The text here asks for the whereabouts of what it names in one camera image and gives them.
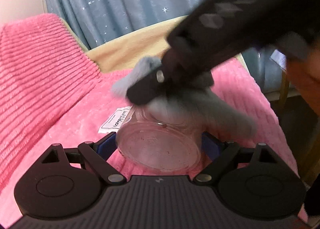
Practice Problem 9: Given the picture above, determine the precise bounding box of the grey green microfibre cloth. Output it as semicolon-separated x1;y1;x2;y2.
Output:
111;55;258;140

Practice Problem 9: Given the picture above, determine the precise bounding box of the clear plastic jar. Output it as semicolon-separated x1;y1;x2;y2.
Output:
116;106;202;173

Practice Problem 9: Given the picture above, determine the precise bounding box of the person right hand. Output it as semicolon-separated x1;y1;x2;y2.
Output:
286;43;320;115

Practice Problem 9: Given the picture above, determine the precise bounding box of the pink ribbed blanket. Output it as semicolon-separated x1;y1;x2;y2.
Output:
1;59;298;228

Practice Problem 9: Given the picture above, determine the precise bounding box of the yellow fleece sofa cover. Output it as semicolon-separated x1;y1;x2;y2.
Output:
61;16;185;73

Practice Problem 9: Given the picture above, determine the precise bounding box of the wooden side table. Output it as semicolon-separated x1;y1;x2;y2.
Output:
269;49;320;179

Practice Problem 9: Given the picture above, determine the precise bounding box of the blue star curtain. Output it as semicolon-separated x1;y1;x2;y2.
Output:
39;0;288;95

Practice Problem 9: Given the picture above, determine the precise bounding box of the pink corduroy cushion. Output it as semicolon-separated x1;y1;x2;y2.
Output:
0;12;102;190

